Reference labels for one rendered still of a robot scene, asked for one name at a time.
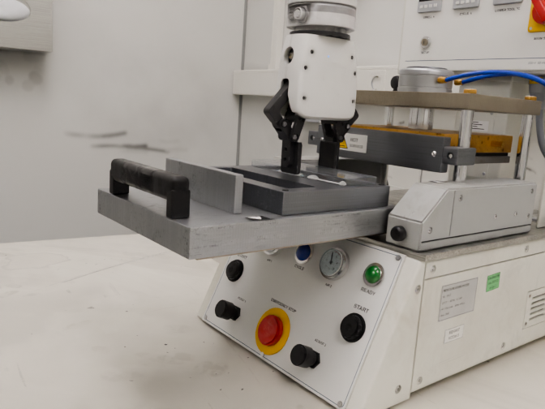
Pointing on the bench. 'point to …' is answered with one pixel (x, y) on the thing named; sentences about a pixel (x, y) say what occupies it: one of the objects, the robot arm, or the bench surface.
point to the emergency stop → (270, 330)
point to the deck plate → (454, 245)
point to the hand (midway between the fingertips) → (310, 159)
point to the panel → (310, 311)
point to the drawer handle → (152, 185)
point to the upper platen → (498, 150)
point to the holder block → (303, 192)
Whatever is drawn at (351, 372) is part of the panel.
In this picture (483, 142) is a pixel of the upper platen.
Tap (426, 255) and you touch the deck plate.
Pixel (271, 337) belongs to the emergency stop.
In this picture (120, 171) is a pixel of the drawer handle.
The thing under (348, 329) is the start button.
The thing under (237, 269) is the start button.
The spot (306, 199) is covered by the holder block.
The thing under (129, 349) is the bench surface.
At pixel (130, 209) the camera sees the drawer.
